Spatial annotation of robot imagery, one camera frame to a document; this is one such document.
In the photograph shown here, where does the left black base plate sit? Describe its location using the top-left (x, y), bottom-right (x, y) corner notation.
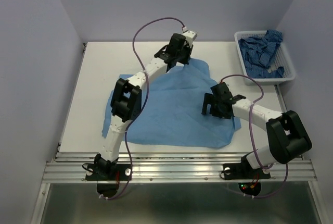
top-left (82, 163), bottom-right (132, 181)

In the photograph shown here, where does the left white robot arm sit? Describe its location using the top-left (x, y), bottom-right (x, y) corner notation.
top-left (93, 30), bottom-right (197, 180)

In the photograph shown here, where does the aluminium mounting rail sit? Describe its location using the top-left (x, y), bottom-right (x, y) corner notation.
top-left (42, 153), bottom-right (317, 183)

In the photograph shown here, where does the dark blue patterned shirt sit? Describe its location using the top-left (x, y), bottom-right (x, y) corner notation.
top-left (238, 30), bottom-right (285, 79)

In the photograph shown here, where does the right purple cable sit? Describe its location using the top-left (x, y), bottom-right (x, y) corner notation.
top-left (218, 74), bottom-right (289, 200)

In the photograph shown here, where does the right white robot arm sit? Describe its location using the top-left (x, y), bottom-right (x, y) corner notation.
top-left (201, 83), bottom-right (312, 180)

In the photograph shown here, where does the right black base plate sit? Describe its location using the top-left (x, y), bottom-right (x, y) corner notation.
top-left (220, 163), bottom-right (271, 180)

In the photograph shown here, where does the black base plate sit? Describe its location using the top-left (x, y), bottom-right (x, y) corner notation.
top-left (220, 163), bottom-right (271, 180)
top-left (82, 163), bottom-right (132, 181)

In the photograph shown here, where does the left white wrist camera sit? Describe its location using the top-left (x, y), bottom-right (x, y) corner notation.
top-left (182, 26), bottom-right (198, 48)

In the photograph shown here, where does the purple cable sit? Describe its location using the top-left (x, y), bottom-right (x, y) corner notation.
top-left (218, 74), bottom-right (289, 200)
top-left (97, 16), bottom-right (188, 201)

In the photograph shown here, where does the light blue long sleeve shirt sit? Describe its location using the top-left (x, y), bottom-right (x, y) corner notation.
top-left (101, 57), bottom-right (242, 148)

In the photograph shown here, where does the white plastic basket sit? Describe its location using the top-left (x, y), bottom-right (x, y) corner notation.
top-left (234, 30), bottom-right (296, 85)

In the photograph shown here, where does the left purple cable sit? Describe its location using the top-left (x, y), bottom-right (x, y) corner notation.
top-left (97, 16), bottom-right (188, 201)

